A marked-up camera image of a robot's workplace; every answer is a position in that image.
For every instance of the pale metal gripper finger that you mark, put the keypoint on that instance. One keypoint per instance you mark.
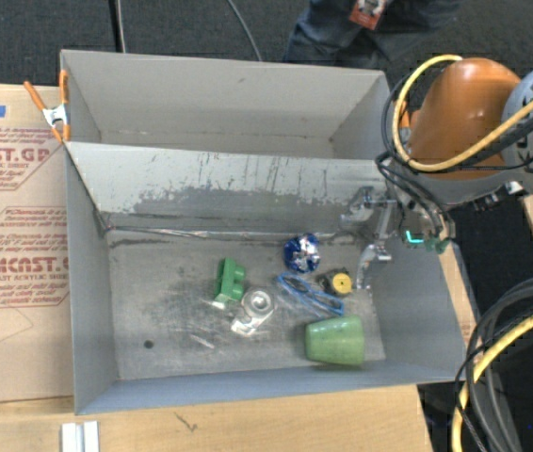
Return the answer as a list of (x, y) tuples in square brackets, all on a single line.
[(358, 207), (369, 259)]

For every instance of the yellow and black small tool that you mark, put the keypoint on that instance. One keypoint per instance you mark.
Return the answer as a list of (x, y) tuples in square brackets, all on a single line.
[(341, 283)]

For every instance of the blue and white ball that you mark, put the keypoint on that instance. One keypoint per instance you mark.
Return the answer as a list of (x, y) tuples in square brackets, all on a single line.
[(302, 252)]

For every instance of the blue sunglasses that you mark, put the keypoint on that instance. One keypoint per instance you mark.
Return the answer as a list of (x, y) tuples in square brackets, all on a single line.
[(295, 286)]

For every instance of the green cup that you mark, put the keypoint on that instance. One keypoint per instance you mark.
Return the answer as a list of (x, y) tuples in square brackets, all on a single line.
[(337, 342)]

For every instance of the clear glass thing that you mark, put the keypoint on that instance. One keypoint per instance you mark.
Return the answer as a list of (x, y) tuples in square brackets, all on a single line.
[(257, 304)]

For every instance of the grey metal bin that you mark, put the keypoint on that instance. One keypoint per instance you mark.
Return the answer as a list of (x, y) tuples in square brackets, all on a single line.
[(229, 191)]

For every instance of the green toy block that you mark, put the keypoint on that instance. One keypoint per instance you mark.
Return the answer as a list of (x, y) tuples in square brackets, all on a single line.
[(230, 280)]

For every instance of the person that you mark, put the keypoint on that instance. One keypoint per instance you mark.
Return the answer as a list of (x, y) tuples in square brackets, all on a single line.
[(342, 21)]

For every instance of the brown cardboard board red print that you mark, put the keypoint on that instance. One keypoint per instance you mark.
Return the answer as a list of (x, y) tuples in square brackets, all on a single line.
[(21, 337)]

